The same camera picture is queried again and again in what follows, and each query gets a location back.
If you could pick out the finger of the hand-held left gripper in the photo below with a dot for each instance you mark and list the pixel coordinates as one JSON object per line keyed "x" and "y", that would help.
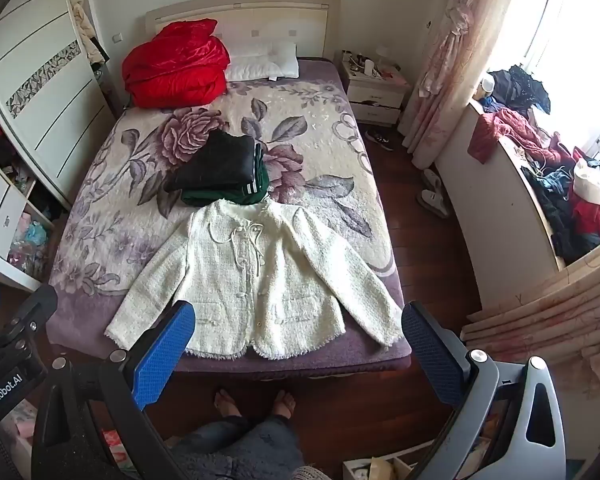
{"x": 37, "y": 307}

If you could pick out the pink tied curtain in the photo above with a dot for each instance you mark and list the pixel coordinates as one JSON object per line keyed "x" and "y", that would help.
{"x": 455, "y": 60}

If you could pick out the bed with cream headboard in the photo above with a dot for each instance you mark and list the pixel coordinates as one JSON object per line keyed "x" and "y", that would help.
{"x": 260, "y": 15}

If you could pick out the white window seat cabinet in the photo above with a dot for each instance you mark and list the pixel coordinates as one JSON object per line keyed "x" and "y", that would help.
{"x": 490, "y": 220}

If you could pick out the cream hanging garment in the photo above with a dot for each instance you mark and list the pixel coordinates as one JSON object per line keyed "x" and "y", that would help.
{"x": 86, "y": 30}

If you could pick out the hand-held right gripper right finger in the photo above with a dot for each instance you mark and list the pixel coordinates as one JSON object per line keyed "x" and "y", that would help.
{"x": 432, "y": 355}

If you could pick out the white sliding-door wardrobe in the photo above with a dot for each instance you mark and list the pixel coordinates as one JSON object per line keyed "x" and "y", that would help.
{"x": 40, "y": 110}

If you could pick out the person's right foot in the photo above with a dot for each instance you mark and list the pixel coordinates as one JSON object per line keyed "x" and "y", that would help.
{"x": 284, "y": 402}

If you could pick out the white tweed jacket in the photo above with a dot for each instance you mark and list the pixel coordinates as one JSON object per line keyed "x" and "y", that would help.
{"x": 260, "y": 280}

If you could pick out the pile of mixed clothes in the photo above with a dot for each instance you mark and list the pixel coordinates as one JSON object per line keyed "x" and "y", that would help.
{"x": 560, "y": 200}

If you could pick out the open cardboard box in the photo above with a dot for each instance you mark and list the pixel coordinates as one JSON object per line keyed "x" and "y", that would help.
{"x": 375, "y": 467}

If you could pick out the red quilt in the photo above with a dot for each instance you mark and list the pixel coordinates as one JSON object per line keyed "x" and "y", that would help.
{"x": 175, "y": 65}

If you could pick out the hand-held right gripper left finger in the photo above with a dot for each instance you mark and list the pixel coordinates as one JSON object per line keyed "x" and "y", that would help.
{"x": 162, "y": 355}

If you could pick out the green folded garment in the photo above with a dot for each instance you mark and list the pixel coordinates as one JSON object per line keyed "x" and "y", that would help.
{"x": 205, "y": 198}

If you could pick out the white nightstand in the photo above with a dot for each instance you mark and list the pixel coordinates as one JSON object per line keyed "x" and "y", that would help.
{"x": 375, "y": 92}

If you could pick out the white drawer unit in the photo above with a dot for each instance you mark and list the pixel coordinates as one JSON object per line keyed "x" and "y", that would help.
{"x": 2, "y": 215}

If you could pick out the pair of black shoes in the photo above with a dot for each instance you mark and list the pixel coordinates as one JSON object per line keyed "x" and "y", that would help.
{"x": 380, "y": 139}

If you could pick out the window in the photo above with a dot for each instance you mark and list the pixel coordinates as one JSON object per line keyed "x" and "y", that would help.
{"x": 575, "y": 25}

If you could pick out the pink floral curtain fabric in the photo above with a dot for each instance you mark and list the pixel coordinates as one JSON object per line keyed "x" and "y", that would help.
{"x": 550, "y": 320}

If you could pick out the black folded garment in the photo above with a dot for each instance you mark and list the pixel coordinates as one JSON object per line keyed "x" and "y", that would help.
{"x": 215, "y": 165}

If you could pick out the person's jeans legs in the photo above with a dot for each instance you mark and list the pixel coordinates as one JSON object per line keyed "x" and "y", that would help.
{"x": 245, "y": 450}

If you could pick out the person's foot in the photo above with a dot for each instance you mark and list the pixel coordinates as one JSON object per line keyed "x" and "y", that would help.
{"x": 227, "y": 402}
{"x": 284, "y": 402}

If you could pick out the white slipper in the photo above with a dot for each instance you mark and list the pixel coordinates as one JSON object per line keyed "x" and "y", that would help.
{"x": 434, "y": 204}
{"x": 431, "y": 181}

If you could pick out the person's left foot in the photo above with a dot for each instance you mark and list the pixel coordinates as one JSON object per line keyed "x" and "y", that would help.
{"x": 227, "y": 402}

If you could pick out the white pillow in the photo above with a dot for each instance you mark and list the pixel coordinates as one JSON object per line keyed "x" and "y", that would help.
{"x": 260, "y": 62}

